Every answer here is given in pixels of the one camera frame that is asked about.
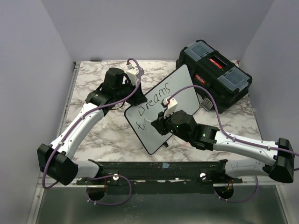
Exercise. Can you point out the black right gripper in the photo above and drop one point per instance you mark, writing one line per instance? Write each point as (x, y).
(159, 123)

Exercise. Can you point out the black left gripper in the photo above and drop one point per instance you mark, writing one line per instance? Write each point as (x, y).
(139, 97)

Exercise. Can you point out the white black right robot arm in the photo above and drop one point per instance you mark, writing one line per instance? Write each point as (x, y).
(274, 159)

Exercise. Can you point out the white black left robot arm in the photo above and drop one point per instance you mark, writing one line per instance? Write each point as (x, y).
(55, 159)

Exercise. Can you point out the blue tape piece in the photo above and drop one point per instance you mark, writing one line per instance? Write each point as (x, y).
(165, 165)

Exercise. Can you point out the black mounting base bar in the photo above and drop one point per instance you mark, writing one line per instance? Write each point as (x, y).
(150, 178)

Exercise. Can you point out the black red toolbox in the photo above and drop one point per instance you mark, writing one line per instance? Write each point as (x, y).
(208, 68)

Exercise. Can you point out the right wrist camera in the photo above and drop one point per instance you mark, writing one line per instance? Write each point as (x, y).
(170, 106)

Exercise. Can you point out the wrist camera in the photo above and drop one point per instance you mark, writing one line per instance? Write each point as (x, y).
(133, 74)
(170, 106)

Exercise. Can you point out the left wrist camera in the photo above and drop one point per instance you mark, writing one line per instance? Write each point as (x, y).
(133, 74)

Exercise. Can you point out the small dark object at wall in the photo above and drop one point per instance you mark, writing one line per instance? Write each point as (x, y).
(95, 60)

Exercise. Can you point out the aluminium side rail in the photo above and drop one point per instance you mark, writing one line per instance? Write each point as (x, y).
(68, 99)

